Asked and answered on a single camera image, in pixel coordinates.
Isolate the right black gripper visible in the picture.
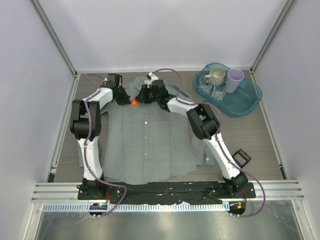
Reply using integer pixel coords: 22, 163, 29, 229
134, 85, 160, 105

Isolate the orange red brooch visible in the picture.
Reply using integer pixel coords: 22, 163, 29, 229
131, 98, 139, 106

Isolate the grey button-up shirt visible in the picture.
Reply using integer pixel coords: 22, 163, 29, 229
78, 76, 216, 185

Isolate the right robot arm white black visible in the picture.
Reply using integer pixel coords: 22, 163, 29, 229
135, 79, 249, 198

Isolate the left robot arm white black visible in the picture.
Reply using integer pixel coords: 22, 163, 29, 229
69, 73, 131, 200

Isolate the clear glass mug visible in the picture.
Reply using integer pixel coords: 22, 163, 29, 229
199, 75, 213, 94

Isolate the clear drinking glass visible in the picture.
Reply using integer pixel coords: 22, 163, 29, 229
212, 81, 229, 101

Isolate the ribbed metallic mug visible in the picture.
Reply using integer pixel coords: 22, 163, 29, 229
209, 67, 226, 86

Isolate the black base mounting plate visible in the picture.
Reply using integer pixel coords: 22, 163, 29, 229
76, 181, 256, 205

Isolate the purple plastic cup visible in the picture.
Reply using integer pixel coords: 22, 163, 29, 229
226, 69, 245, 94

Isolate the teal plastic basin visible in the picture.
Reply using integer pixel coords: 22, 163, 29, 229
192, 62, 263, 118

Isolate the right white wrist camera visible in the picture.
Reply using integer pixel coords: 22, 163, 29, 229
144, 72, 159, 88

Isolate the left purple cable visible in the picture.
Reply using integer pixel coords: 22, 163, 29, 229
83, 73, 128, 218

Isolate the small black square frame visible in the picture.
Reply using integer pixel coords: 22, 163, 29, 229
232, 148, 252, 169

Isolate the white slotted cable duct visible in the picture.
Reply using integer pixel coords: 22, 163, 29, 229
42, 202, 230, 213

